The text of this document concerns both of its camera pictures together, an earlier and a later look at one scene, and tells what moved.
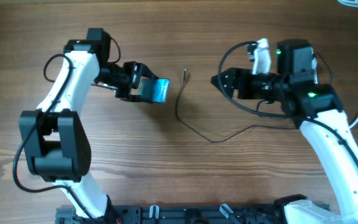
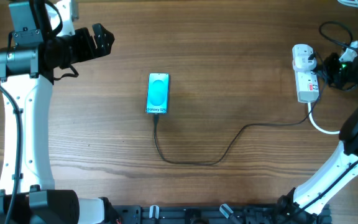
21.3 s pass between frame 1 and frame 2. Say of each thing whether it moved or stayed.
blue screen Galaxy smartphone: moved
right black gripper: moved
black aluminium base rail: stayed
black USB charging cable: moved
